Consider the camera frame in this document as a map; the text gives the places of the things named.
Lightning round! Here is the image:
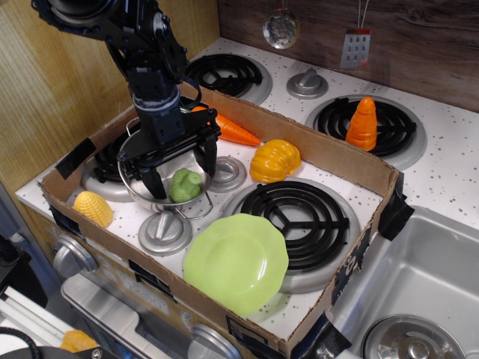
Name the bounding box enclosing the hanging metal spatula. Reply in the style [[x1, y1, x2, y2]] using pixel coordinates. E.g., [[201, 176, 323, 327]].
[[340, 1, 371, 70]]

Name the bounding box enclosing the oven front knob left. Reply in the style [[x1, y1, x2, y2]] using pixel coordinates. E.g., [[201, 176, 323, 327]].
[[52, 234, 99, 278]]

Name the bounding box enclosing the sink drain strainer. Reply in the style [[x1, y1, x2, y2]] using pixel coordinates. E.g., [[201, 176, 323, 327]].
[[361, 315, 466, 359]]

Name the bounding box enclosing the orange swirl cone toy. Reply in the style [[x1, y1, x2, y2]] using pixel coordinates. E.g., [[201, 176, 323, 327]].
[[346, 96, 378, 152]]

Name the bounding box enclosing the oven door handle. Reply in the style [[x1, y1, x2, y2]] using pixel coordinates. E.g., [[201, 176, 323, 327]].
[[61, 274, 190, 358]]

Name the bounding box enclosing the light green plastic plate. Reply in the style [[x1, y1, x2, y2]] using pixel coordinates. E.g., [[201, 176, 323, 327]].
[[183, 213, 289, 316]]

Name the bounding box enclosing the small steel pan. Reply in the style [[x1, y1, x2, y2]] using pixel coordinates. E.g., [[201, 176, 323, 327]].
[[117, 119, 218, 212]]

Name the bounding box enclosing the back left black burner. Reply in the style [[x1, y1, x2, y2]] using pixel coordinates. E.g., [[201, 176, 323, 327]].
[[185, 54, 272, 105]]

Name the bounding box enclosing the yellow toy corn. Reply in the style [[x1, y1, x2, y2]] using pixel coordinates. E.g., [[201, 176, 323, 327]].
[[73, 191, 113, 227]]

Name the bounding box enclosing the cardboard fence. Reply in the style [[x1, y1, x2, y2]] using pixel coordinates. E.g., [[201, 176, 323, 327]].
[[40, 89, 405, 358]]

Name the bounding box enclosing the orange toy carrot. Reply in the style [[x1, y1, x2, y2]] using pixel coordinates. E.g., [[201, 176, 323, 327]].
[[189, 105, 261, 147]]

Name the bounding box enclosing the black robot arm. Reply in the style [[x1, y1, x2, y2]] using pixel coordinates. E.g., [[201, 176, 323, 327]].
[[31, 1, 220, 200]]

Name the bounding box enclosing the yellow toy bottom left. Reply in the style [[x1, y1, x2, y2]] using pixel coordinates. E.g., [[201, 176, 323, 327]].
[[60, 330, 98, 353]]

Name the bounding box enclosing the silver stove knob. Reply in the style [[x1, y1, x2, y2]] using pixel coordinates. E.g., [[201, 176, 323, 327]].
[[287, 69, 329, 99], [209, 156, 246, 193], [138, 211, 192, 257]]

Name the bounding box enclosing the front right black burner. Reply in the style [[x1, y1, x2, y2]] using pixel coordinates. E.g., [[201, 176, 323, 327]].
[[224, 178, 361, 294]]

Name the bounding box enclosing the black burner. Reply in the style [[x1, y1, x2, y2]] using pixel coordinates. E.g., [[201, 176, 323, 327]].
[[224, 178, 361, 294], [82, 132, 133, 203], [185, 54, 272, 105], [305, 94, 427, 171]]

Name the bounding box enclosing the black cable bottom left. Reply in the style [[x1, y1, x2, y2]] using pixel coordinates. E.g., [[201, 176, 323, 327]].
[[0, 326, 40, 359]]

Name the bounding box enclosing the silver stove knob back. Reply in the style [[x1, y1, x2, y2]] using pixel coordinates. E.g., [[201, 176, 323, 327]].
[[287, 69, 329, 99]]

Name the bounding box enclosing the oven front knob right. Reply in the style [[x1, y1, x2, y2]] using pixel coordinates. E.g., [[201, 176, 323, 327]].
[[187, 323, 242, 359]]

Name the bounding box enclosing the back right black burner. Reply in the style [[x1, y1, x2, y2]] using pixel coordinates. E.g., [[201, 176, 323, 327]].
[[305, 94, 427, 171]]

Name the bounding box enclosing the oven knob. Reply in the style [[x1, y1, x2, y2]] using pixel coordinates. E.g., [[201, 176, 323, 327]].
[[187, 323, 242, 359], [52, 234, 99, 278]]

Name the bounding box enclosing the orange toy pumpkin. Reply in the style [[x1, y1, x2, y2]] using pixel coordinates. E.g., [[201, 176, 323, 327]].
[[249, 139, 302, 183]]

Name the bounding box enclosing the front left black burner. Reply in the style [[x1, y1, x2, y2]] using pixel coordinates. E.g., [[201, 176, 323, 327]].
[[82, 132, 133, 203]]

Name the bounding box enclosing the silver sink basin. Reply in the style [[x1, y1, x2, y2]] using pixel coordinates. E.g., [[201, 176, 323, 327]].
[[332, 207, 478, 358]]

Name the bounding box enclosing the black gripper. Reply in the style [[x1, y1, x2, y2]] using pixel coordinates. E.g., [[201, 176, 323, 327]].
[[118, 97, 219, 200]]

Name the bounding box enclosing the hanging metal strainer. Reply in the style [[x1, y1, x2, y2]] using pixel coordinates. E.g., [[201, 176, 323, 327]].
[[263, 1, 300, 50]]

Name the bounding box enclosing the green toy broccoli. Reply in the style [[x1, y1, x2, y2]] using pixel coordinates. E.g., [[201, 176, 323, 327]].
[[170, 168, 202, 203]]

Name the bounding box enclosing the silver stove knob front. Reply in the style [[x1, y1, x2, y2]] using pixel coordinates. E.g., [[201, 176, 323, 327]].
[[138, 211, 192, 257]]

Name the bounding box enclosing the silver stove knob middle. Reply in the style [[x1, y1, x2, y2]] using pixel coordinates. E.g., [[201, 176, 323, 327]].
[[209, 156, 246, 193]]

